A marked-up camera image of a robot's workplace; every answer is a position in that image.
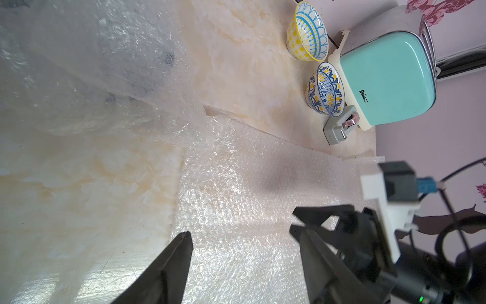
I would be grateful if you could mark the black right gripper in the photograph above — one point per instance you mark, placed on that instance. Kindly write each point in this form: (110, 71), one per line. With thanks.
(357, 239)

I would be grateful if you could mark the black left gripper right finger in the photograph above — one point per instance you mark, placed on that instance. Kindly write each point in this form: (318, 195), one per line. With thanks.
(327, 278)

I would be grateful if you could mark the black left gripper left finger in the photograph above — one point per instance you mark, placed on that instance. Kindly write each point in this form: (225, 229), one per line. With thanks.
(164, 281)

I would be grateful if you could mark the bubble wrap sheet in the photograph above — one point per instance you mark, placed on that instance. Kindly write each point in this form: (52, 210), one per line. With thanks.
(238, 190)
(74, 67)

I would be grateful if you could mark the blue yellow patterned bowl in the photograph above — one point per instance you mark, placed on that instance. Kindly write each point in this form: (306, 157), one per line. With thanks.
(324, 92)

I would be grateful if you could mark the grey tape dispenser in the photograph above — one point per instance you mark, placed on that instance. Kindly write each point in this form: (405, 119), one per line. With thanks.
(337, 129)

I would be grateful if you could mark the mint green toaster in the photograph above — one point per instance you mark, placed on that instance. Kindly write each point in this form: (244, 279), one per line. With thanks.
(388, 68)

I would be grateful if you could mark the yellow dotted ceramic bowl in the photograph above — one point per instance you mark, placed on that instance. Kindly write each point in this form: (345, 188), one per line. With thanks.
(307, 39)

